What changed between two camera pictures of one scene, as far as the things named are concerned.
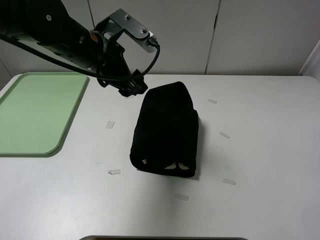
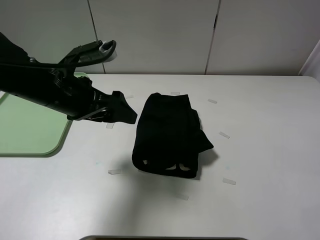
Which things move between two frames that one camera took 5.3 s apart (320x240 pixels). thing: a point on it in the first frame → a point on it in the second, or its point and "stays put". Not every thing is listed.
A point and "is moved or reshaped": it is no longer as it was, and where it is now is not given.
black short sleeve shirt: (165, 136) is moved or reshaped
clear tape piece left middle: (110, 124) stays put
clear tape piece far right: (212, 101) stays put
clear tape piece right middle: (223, 134) stays put
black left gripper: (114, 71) → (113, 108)
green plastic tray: (35, 109) stays put
